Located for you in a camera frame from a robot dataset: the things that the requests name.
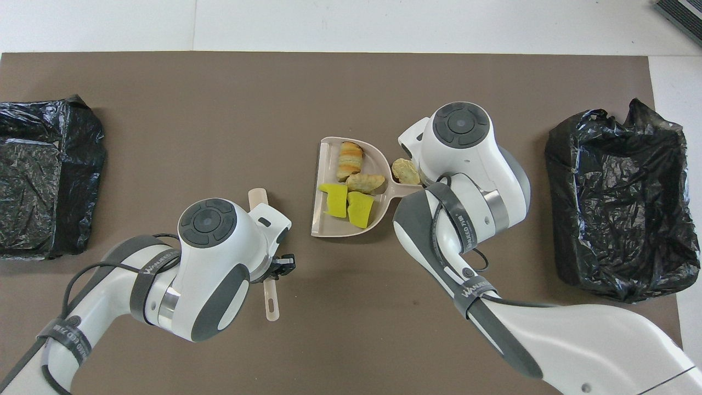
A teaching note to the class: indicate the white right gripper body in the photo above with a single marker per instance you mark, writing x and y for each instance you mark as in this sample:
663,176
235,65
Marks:
414,140

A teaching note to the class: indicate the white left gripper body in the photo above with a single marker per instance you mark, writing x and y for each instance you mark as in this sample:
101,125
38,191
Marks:
271,222

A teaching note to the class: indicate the pale beige bread chunk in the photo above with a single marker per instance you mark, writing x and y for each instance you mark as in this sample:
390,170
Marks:
406,171

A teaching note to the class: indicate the beige plastic dustpan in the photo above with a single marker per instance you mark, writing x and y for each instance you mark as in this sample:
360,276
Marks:
378,160

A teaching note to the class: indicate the striped croissant piece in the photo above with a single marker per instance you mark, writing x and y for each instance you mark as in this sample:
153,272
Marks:
366,182
350,159

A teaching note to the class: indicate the yellow sponge piece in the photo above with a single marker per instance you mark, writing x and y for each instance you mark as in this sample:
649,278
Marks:
360,209
335,200

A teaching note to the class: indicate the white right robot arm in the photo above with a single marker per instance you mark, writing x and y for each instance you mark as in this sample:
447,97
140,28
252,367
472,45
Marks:
576,340

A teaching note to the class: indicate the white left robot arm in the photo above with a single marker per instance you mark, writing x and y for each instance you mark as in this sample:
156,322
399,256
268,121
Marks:
109,291

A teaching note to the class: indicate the black bag lined bin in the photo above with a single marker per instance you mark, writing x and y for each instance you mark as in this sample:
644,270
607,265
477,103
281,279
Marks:
603,164
71,137

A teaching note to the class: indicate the brown table mat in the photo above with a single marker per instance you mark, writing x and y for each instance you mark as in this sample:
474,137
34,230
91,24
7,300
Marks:
356,329

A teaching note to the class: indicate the grey ribbed device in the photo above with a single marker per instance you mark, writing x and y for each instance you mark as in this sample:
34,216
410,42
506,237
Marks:
685,13

